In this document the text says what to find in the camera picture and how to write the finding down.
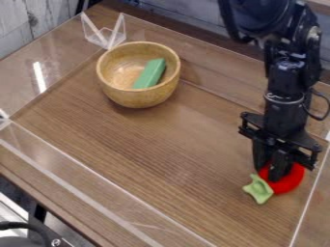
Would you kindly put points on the light wooden bowl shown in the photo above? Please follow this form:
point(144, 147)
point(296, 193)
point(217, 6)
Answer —
point(119, 66)

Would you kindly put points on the green rectangular block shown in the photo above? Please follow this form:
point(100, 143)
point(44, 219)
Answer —
point(151, 74)

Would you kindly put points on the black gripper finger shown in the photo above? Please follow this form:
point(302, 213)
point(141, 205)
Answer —
point(262, 153)
point(280, 165)

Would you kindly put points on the clear acrylic tray wall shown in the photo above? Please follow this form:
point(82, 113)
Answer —
point(148, 177)

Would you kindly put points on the clear acrylic corner bracket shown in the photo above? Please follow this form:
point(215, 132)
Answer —
point(104, 37)

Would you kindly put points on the black table frame bracket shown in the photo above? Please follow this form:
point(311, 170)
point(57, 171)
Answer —
point(50, 239)

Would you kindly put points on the red plush strawberry toy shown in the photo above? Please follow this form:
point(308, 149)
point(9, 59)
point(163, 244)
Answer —
point(260, 188)

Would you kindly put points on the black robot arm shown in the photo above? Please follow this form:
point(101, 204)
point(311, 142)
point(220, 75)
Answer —
point(283, 27)

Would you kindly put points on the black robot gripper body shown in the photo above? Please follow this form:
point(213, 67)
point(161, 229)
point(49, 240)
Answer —
point(280, 128)

